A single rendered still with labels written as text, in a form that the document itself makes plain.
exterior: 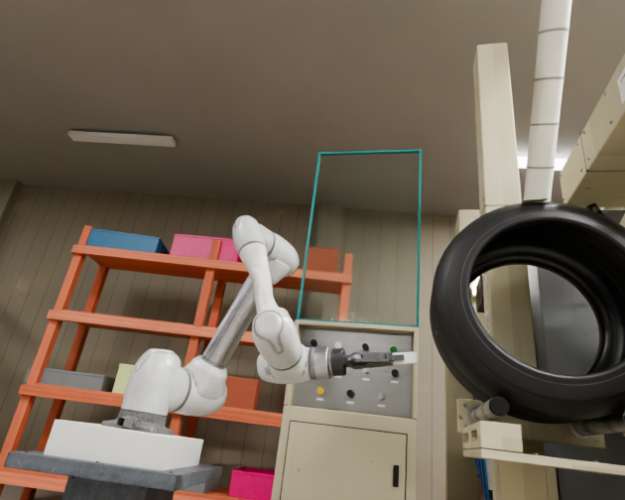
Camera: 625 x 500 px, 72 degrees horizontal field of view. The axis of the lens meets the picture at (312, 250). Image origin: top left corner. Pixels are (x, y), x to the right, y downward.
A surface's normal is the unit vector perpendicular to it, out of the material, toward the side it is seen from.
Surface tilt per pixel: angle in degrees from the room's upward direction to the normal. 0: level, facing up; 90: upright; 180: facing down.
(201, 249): 90
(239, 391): 90
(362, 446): 90
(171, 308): 90
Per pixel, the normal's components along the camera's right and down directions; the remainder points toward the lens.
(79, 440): -0.06, -0.41
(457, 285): -0.37, -0.42
